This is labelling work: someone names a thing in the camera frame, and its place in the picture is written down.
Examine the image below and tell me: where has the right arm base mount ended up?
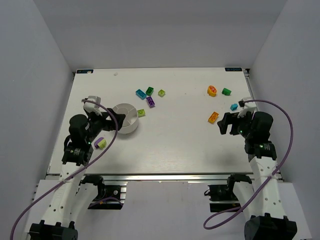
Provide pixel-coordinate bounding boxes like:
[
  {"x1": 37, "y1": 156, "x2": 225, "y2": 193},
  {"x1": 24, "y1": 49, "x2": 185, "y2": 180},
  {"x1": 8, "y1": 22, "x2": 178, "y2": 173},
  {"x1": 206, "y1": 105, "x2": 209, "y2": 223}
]
[{"x1": 204, "y1": 173, "x2": 252, "y2": 213}]

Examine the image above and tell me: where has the right blue label sticker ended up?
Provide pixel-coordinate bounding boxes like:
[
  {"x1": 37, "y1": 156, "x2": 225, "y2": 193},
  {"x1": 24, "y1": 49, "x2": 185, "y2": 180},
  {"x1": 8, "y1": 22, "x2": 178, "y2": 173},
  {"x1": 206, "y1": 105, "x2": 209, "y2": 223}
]
[{"x1": 224, "y1": 67, "x2": 243, "y2": 72}]

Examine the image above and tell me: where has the white round divided container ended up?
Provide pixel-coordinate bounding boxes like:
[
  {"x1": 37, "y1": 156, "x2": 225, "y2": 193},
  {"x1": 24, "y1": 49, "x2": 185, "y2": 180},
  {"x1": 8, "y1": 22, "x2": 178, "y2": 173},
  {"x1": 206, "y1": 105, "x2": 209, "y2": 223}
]
[{"x1": 113, "y1": 103, "x2": 139, "y2": 135}]

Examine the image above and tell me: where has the lime curved lego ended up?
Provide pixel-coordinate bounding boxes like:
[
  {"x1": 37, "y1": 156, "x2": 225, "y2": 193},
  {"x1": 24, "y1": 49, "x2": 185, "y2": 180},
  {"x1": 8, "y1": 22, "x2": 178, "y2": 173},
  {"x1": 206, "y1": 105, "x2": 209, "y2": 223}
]
[{"x1": 97, "y1": 138, "x2": 107, "y2": 149}]

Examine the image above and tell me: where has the blue label sticker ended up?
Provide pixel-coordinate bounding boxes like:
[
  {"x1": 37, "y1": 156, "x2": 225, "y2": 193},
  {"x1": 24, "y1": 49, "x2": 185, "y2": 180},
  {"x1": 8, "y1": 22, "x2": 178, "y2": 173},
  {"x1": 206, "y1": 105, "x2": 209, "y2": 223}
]
[
  {"x1": 224, "y1": 67, "x2": 243, "y2": 72},
  {"x1": 76, "y1": 69, "x2": 94, "y2": 74}
]

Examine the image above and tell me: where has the left blue label sticker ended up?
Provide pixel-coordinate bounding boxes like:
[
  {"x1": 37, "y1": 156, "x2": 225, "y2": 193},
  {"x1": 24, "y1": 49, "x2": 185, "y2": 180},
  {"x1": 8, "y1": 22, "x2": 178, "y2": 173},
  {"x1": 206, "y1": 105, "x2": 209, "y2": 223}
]
[{"x1": 76, "y1": 69, "x2": 94, "y2": 74}]

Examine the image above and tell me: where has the orange long lego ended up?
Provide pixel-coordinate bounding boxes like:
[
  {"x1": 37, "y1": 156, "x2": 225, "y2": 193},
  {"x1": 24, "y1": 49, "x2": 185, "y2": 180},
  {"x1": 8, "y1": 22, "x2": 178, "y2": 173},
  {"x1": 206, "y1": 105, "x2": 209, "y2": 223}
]
[{"x1": 207, "y1": 111, "x2": 219, "y2": 124}]

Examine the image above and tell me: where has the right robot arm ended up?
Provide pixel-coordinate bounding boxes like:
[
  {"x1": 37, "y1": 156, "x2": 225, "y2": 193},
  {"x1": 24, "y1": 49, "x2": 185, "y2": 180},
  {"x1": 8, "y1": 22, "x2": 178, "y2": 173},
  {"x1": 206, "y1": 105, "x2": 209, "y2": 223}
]
[{"x1": 217, "y1": 111, "x2": 298, "y2": 240}]

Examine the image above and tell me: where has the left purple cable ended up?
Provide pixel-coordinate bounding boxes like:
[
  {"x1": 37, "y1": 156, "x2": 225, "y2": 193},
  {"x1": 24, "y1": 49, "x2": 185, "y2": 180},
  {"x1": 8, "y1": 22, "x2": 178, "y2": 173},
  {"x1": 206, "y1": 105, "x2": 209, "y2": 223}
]
[{"x1": 9, "y1": 99, "x2": 120, "y2": 240}]

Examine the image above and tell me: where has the aluminium table rail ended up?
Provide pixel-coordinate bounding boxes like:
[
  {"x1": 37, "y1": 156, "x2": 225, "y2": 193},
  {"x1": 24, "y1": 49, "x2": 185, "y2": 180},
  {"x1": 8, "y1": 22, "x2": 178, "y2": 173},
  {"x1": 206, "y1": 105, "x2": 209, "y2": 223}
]
[{"x1": 44, "y1": 172, "x2": 285, "y2": 183}]

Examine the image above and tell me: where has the blue long lego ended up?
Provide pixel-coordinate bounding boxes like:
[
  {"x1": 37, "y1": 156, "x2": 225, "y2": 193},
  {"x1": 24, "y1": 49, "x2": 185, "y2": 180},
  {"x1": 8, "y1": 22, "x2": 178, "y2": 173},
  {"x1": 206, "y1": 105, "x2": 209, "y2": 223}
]
[{"x1": 135, "y1": 89, "x2": 147, "y2": 100}]

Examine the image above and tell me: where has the lime square lego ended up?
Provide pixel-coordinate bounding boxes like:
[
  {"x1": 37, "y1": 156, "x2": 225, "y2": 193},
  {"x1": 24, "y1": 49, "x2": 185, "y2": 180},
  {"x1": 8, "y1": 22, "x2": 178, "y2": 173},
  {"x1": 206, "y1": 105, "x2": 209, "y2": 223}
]
[{"x1": 158, "y1": 89, "x2": 166, "y2": 97}]

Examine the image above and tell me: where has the green lego right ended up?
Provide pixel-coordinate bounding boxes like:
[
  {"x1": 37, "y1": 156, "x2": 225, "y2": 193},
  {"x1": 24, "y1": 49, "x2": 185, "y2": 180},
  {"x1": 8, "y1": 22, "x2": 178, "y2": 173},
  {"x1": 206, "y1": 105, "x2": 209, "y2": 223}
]
[{"x1": 221, "y1": 88, "x2": 232, "y2": 96}]

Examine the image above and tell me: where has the small blue lego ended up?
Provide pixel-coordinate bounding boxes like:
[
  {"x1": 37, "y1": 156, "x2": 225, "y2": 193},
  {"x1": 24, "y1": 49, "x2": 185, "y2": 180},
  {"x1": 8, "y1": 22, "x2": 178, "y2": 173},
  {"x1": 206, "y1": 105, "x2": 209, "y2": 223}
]
[{"x1": 230, "y1": 103, "x2": 238, "y2": 111}]

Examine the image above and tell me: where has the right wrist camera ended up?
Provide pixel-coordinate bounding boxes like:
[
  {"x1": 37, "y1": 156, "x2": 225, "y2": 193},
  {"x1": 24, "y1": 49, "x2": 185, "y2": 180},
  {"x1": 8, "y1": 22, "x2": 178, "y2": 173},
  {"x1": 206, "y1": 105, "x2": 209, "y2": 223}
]
[{"x1": 237, "y1": 97, "x2": 257, "y2": 118}]

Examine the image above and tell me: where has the lime flat lego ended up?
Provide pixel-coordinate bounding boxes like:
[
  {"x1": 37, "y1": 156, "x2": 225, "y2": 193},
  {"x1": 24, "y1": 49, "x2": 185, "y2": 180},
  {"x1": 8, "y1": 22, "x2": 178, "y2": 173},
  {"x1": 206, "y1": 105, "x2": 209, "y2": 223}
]
[{"x1": 137, "y1": 109, "x2": 146, "y2": 118}]

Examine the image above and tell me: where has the orange yellow round lego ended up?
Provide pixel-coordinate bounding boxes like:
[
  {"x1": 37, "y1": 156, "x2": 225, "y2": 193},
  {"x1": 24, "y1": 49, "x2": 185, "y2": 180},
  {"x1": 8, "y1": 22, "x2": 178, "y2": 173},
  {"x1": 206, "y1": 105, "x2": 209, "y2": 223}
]
[{"x1": 207, "y1": 85, "x2": 217, "y2": 97}]

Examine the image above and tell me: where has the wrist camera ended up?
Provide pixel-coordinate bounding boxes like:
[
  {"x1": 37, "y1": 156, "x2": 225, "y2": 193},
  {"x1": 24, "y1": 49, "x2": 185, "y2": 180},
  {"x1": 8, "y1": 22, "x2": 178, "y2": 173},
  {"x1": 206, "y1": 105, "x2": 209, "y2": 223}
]
[
  {"x1": 83, "y1": 95, "x2": 102, "y2": 116},
  {"x1": 237, "y1": 97, "x2": 257, "y2": 118}
]

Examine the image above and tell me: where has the purple long lego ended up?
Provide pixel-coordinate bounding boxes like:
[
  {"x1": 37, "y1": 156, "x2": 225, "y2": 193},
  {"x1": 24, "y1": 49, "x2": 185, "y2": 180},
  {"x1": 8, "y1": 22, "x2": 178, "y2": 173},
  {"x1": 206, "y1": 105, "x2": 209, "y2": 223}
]
[{"x1": 145, "y1": 96, "x2": 156, "y2": 108}]

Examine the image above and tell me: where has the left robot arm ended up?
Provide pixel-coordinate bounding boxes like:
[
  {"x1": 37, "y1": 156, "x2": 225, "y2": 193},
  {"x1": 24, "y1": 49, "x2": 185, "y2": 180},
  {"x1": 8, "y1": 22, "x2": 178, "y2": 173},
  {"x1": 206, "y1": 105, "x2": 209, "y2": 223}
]
[{"x1": 29, "y1": 108, "x2": 126, "y2": 240}]

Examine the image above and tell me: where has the dark green lego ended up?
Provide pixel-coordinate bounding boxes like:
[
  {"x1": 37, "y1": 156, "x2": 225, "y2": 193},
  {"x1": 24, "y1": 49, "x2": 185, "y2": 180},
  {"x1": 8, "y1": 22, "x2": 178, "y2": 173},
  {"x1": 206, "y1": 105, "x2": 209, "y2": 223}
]
[{"x1": 145, "y1": 87, "x2": 154, "y2": 96}]

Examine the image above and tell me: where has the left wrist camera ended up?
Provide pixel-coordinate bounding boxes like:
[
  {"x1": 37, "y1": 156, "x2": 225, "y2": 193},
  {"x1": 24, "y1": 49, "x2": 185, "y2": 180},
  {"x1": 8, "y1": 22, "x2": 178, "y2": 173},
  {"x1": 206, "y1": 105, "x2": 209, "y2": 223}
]
[{"x1": 83, "y1": 95, "x2": 102, "y2": 116}]

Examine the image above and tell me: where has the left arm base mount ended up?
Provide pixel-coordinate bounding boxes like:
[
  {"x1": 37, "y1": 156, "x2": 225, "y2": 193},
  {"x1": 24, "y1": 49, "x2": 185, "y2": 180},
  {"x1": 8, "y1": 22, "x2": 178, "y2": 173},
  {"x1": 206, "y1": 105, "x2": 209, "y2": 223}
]
[{"x1": 80, "y1": 175, "x2": 123, "y2": 210}]

